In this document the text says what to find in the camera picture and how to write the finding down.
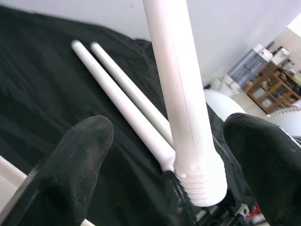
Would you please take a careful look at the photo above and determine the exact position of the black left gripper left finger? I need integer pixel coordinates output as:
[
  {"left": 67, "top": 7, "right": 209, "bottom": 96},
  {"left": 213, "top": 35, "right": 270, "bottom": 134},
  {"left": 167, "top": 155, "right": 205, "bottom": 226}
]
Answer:
[{"left": 0, "top": 115, "right": 115, "bottom": 226}]

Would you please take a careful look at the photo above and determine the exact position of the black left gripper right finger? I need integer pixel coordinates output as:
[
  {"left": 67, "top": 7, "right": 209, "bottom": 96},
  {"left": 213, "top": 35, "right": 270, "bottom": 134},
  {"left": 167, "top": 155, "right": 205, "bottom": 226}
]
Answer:
[{"left": 222, "top": 112, "right": 301, "bottom": 226}]

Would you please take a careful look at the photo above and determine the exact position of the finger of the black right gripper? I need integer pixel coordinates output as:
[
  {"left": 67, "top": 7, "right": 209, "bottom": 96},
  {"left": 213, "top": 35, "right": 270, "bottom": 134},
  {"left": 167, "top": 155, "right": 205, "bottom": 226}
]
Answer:
[{"left": 164, "top": 169, "right": 197, "bottom": 226}]

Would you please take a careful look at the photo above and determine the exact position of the white plastic table top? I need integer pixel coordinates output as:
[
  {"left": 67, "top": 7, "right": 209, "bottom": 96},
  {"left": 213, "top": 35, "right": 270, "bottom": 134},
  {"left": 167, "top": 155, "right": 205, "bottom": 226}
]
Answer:
[{"left": 0, "top": 156, "right": 95, "bottom": 226}]

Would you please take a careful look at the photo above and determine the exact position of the white plastic table leg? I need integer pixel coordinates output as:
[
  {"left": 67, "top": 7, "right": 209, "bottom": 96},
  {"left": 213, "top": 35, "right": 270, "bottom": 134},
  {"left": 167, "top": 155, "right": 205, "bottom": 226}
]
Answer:
[
  {"left": 142, "top": 0, "right": 228, "bottom": 207},
  {"left": 71, "top": 39, "right": 177, "bottom": 172},
  {"left": 90, "top": 41, "right": 174, "bottom": 148}
]

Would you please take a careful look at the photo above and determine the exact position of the white ribbed plastic object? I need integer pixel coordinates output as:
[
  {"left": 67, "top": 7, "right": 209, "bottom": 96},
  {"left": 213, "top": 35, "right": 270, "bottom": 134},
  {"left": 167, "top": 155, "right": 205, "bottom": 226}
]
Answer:
[{"left": 270, "top": 101, "right": 301, "bottom": 137}]

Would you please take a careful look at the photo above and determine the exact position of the brown wooden shelf cabinet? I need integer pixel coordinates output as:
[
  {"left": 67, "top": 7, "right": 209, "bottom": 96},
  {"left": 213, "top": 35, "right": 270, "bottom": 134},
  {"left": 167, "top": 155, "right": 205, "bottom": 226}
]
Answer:
[{"left": 246, "top": 65, "right": 301, "bottom": 114}]

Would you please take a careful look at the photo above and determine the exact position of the white round dome object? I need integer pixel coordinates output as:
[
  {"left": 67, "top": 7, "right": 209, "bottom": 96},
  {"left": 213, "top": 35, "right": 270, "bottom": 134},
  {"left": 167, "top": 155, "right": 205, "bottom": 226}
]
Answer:
[{"left": 204, "top": 89, "right": 246, "bottom": 123}]

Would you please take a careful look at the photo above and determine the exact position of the black table cloth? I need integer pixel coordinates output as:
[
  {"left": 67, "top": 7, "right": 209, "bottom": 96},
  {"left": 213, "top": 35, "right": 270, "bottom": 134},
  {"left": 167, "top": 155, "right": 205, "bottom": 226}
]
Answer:
[{"left": 0, "top": 6, "right": 259, "bottom": 226}]

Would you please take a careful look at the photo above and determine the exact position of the white grey tower appliance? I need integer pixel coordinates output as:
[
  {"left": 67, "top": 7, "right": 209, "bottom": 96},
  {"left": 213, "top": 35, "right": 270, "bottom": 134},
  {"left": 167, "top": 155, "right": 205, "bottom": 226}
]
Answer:
[{"left": 227, "top": 44, "right": 275, "bottom": 91}]

